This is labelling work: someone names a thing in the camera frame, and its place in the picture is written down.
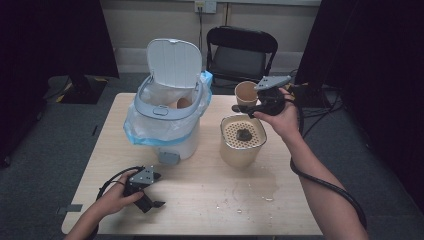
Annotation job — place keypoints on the brown paper cup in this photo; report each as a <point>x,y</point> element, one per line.
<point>246,93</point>
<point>184,103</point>

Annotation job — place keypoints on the person's left hand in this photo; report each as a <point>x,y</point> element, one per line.
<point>113,200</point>

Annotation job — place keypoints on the white pedal trash can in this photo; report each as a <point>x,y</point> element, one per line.
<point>173,63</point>

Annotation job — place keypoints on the black folding chair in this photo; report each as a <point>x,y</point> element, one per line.
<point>238,60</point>

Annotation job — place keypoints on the white wall socket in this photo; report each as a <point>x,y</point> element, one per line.
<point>205,6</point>

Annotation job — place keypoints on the dark wet tea residue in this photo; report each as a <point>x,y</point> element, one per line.
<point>244,134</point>

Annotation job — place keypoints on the black stand base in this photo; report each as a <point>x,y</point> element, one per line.
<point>81,90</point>
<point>311,96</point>

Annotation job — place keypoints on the dark curtain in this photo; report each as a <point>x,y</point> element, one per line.
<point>376,66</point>
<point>50,43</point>

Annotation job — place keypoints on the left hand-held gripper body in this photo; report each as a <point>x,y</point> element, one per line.
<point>141,176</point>

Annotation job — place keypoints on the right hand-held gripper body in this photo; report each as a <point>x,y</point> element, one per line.
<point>271,100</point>

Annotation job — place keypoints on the grey floor tape marker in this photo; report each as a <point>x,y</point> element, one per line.
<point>70,209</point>

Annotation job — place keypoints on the person's right hand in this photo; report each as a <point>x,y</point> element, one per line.
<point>288,120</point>

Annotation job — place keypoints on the clear blue-edged trash bag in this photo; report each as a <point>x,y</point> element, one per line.
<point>146,130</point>

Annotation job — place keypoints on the beige strainer container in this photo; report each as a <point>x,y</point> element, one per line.
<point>233,153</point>

